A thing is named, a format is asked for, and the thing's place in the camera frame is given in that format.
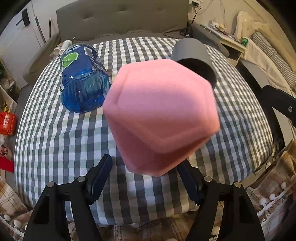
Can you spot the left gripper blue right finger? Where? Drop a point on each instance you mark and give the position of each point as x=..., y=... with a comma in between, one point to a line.
x=192, y=180

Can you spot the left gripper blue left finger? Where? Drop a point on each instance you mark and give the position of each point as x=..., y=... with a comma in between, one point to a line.
x=97, y=177

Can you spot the pink hexagonal cup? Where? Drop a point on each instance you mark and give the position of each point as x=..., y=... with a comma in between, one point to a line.
x=159, y=113

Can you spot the grey cylindrical cup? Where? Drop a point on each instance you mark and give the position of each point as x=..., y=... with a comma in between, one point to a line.
x=193, y=54

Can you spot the white drink cup with straw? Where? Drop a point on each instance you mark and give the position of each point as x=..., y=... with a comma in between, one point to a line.
x=65, y=45

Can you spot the white blanket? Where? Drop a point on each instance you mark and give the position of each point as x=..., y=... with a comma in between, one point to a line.
x=266, y=73

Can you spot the bed with white headboard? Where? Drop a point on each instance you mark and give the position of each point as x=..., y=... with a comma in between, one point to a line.
x=246, y=26

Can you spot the striped pillow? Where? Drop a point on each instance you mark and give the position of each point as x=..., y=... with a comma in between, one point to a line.
x=274, y=56

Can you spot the white bedside table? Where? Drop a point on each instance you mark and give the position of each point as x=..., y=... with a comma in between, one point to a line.
x=235, y=49

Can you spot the green soda can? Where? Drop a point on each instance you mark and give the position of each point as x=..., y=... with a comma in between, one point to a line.
x=244, y=41

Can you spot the red bag on floor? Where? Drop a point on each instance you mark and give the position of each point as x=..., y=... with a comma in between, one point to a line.
x=7, y=123

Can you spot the clear plastic bottle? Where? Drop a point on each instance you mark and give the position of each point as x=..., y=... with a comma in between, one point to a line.
x=55, y=53

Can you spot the grey sofa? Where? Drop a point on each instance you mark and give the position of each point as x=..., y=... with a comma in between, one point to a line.
x=98, y=21

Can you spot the white door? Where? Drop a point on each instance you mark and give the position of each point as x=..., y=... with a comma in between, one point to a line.
x=19, y=44

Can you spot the wall power socket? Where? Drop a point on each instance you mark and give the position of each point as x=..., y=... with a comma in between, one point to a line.
x=195, y=2

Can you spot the green handled broom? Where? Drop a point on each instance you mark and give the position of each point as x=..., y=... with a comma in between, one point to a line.
x=39, y=28

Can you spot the black door handle lock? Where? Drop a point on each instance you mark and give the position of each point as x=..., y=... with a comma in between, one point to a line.
x=25, y=18

